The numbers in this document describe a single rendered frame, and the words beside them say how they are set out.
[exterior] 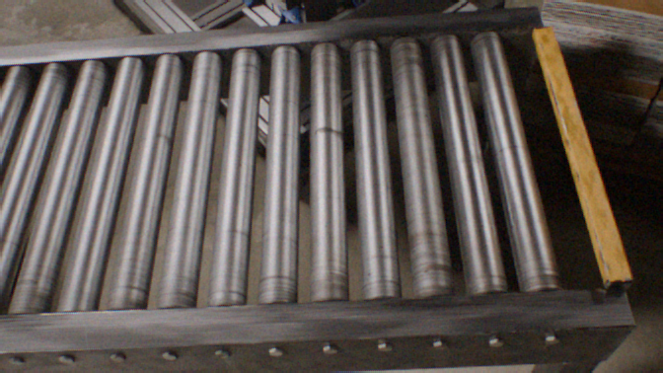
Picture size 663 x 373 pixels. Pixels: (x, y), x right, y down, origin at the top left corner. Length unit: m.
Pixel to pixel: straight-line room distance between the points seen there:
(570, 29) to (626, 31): 0.11
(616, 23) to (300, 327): 1.00
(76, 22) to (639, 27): 1.94
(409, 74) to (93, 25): 1.75
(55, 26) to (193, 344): 1.99
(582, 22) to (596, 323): 0.84
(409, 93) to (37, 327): 0.60
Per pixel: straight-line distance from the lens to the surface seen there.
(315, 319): 0.75
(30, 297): 0.88
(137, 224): 0.87
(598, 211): 0.83
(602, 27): 1.48
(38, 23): 2.67
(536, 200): 0.85
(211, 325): 0.77
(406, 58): 0.99
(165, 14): 2.10
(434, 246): 0.79
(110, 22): 2.53
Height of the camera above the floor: 1.49
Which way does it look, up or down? 55 degrees down
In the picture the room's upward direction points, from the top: 8 degrees counter-clockwise
